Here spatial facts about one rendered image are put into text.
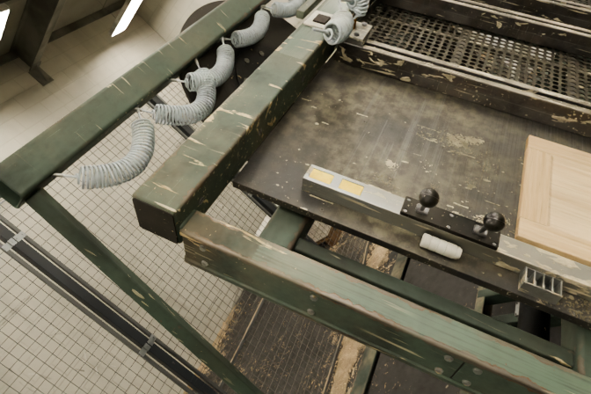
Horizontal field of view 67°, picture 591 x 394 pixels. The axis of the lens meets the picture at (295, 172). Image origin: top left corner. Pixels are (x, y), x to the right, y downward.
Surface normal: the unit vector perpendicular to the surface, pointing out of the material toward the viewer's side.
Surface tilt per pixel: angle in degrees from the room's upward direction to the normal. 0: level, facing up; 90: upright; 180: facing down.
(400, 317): 55
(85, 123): 90
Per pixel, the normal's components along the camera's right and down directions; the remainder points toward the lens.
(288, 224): 0.07, -0.70
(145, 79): 0.58, -0.38
